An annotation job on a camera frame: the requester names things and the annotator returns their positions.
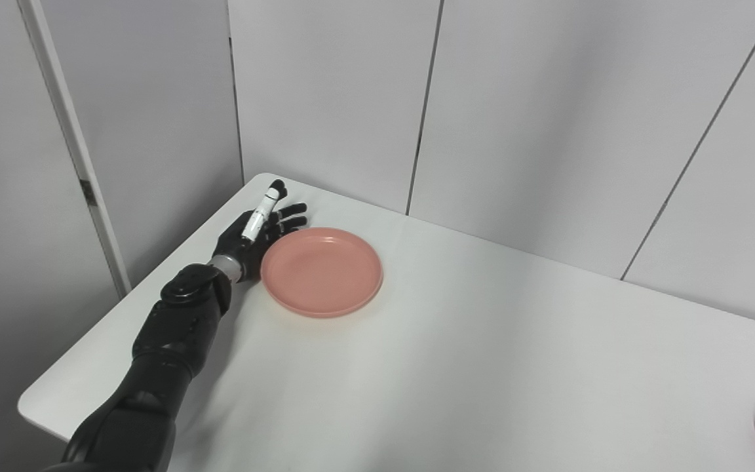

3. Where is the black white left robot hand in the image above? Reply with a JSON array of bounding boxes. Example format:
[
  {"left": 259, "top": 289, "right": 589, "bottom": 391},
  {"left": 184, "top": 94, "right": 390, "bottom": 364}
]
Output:
[{"left": 212, "top": 179, "right": 308, "bottom": 283}]

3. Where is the pink round plate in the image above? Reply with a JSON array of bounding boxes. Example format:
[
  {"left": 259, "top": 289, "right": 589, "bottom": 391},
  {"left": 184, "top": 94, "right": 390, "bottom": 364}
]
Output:
[{"left": 260, "top": 227, "right": 384, "bottom": 319}]

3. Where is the white partition frame post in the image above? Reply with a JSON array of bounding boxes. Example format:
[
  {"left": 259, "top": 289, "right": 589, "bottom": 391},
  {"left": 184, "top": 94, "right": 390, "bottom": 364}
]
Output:
[{"left": 17, "top": 0, "right": 132, "bottom": 300}]

